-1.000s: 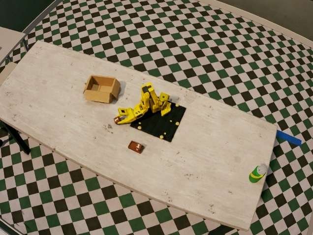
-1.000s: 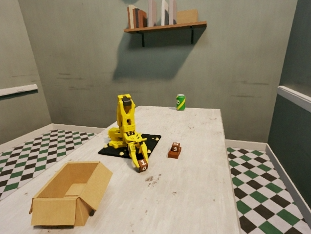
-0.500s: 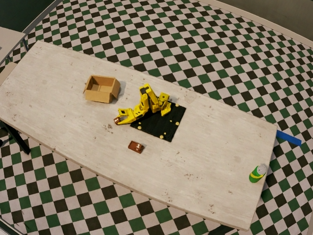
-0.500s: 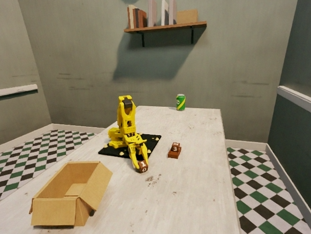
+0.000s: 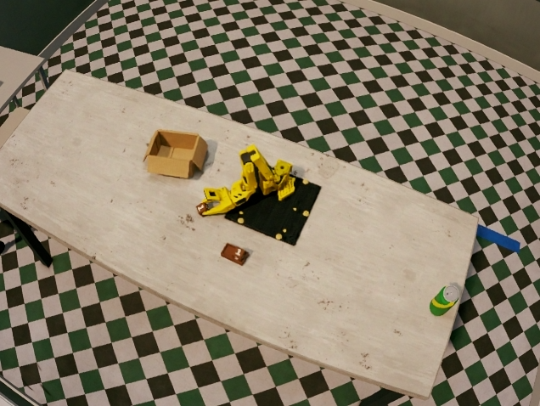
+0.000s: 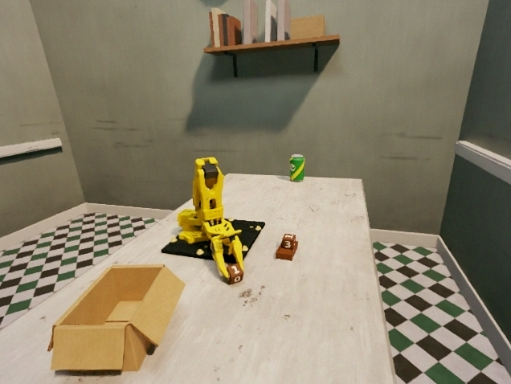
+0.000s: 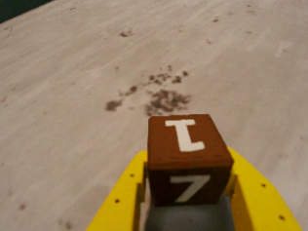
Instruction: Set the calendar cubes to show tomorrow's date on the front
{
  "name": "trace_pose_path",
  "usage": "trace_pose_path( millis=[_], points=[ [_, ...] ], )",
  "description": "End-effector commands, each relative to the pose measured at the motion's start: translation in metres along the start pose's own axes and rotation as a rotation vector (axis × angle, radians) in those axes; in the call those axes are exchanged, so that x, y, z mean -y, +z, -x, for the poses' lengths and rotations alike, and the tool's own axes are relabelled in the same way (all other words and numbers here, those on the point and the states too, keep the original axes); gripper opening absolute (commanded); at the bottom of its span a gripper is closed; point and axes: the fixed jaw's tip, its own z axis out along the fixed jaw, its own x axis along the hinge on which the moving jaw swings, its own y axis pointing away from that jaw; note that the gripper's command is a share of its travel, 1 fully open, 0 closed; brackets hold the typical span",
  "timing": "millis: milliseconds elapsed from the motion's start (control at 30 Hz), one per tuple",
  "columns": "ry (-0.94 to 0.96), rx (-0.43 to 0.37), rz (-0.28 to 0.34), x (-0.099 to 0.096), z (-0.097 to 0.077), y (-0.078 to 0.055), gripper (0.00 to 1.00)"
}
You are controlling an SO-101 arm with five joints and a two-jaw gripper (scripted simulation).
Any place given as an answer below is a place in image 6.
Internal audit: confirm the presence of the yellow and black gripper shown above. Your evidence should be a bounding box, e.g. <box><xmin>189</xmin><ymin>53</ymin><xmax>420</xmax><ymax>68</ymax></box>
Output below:
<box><xmin>211</xmin><ymin>230</ymin><xmax>243</xmax><ymax>278</ymax></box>

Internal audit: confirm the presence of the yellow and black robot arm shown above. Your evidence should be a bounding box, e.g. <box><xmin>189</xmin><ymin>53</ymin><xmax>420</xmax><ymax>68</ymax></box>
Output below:
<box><xmin>179</xmin><ymin>157</ymin><xmax>234</xmax><ymax>243</ymax></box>

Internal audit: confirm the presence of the green drink can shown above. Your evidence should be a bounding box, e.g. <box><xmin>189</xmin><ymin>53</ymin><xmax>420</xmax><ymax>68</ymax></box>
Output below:
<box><xmin>290</xmin><ymin>154</ymin><xmax>305</xmax><ymax>182</ymax></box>

